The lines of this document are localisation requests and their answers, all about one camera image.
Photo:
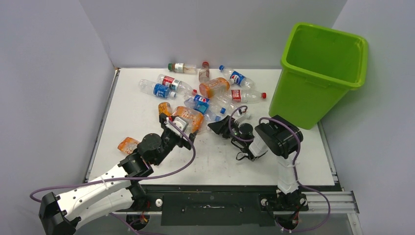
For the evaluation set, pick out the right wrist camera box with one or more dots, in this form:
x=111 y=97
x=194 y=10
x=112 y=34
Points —
x=243 y=113

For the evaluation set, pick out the red label clear bottle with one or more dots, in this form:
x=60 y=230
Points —
x=246 y=96

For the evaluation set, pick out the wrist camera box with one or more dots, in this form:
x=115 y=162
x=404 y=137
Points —
x=243 y=113
x=177 y=123

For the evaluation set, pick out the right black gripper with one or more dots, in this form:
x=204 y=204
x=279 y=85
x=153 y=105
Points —
x=221 y=127

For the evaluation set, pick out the orange crushed bottle left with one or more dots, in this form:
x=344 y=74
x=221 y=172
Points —
x=128 y=145

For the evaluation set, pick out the central pepsi bottle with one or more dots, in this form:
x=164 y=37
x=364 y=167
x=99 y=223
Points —
x=211 y=111

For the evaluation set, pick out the small orange bottle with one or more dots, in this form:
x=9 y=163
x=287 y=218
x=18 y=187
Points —
x=165 y=108

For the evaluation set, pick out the blue label water bottle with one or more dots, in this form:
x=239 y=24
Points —
x=156 y=89

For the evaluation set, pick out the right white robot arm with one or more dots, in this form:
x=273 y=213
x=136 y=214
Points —
x=276 y=136

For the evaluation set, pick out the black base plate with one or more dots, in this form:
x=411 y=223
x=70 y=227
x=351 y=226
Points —
x=180 y=205

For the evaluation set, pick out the green plastic bin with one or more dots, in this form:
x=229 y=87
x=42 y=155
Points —
x=320 y=65

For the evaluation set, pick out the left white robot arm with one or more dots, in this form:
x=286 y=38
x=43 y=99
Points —
x=118 y=188

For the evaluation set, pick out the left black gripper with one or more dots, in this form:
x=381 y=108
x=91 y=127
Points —
x=187 y=143

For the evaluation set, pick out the large orange crushed bottle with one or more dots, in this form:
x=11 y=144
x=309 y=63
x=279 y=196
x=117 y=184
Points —
x=195 y=119

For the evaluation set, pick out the orange bottle white cap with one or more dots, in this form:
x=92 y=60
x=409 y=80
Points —
x=215 y=87

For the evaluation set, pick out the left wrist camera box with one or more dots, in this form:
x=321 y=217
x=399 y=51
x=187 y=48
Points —
x=177 y=123

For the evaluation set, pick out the red cap small bottle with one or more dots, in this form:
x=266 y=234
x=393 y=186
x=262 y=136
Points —
x=204 y=73

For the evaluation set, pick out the red blue label bottle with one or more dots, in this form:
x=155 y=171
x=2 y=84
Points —
x=176 y=85

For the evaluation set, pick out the far pepsi bottle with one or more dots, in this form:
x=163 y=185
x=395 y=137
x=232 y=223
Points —
x=236 y=78

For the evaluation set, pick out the green cap brown bottle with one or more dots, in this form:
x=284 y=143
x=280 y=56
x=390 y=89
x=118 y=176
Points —
x=182 y=68

